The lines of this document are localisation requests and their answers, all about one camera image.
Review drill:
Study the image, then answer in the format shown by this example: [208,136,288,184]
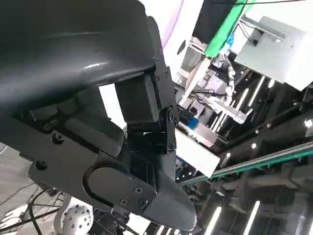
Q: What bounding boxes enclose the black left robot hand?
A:
[0,0,197,231]

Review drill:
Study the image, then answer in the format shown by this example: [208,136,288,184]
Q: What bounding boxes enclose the lilac plate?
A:
[161,0,185,49]

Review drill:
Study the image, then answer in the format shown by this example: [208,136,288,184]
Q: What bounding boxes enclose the white perforated dome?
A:
[54,202,95,235]

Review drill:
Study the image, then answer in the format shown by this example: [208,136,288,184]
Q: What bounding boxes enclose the white flat panel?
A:
[174,128,221,179]

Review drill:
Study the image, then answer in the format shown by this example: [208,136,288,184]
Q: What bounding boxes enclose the black table drape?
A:
[192,0,238,44]

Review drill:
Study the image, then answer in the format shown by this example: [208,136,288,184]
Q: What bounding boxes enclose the green cloth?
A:
[204,0,248,58]

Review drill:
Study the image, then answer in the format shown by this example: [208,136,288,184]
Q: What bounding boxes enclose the white machine cabinet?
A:
[233,16,313,92]

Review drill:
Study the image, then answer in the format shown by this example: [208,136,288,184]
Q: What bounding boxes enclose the black floor cable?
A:
[0,187,65,235]

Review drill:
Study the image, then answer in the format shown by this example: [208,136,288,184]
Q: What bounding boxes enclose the green edged rail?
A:
[179,143,313,185]

